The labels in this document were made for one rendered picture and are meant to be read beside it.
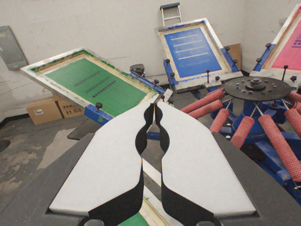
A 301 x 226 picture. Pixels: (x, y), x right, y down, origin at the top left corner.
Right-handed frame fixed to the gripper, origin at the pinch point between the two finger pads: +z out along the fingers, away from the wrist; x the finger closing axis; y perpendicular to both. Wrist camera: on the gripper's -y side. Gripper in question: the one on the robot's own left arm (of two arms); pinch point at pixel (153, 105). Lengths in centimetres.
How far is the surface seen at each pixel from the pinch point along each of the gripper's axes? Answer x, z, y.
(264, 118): 47, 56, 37
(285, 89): 61, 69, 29
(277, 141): 49, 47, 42
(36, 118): -259, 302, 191
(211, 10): 115, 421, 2
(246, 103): 48, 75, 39
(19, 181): -192, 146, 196
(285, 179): 53, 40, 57
